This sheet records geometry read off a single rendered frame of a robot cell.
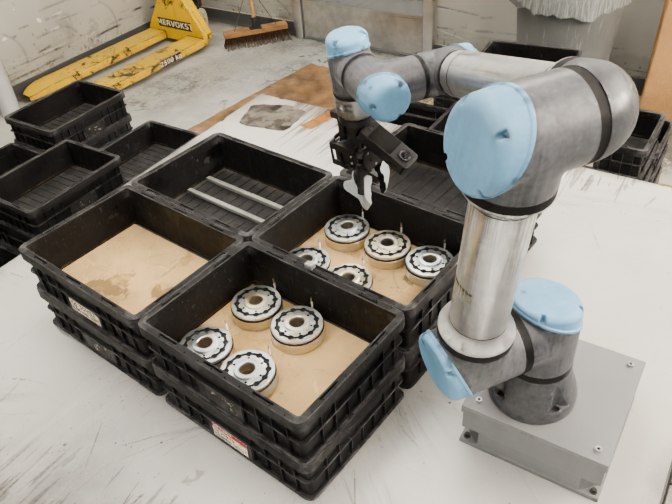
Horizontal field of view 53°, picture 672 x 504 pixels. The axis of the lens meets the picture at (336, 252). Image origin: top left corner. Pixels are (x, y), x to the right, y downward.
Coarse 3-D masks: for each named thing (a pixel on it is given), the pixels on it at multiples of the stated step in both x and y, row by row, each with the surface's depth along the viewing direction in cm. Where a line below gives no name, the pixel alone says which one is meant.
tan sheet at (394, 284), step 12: (324, 228) 157; (312, 240) 154; (324, 240) 154; (336, 252) 150; (348, 252) 150; (360, 252) 149; (336, 264) 147; (360, 264) 146; (372, 276) 143; (384, 276) 142; (396, 276) 142; (384, 288) 139; (396, 288) 139; (408, 288) 139; (420, 288) 139; (396, 300) 136; (408, 300) 136
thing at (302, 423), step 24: (216, 264) 133; (288, 264) 132; (192, 288) 129; (336, 288) 126; (144, 336) 122; (168, 336) 118; (384, 336) 115; (192, 360) 114; (360, 360) 111; (240, 384) 109; (336, 384) 107; (264, 408) 105; (312, 408) 104
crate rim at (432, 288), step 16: (336, 176) 156; (320, 192) 152; (416, 208) 144; (432, 208) 144; (272, 224) 143; (256, 240) 139; (288, 256) 134; (320, 272) 129; (448, 272) 127; (368, 288) 125; (432, 288) 124; (400, 304) 121; (416, 304) 121
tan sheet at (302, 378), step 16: (288, 304) 138; (208, 320) 135; (240, 336) 131; (256, 336) 131; (336, 336) 130; (352, 336) 129; (272, 352) 127; (320, 352) 127; (336, 352) 126; (352, 352) 126; (288, 368) 124; (304, 368) 124; (320, 368) 123; (336, 368) 123; (288, 384) 121; (304, 384) 121; (320, 384) 120; (272, 400) 118; (288, 400) 118; (304, 400) 118
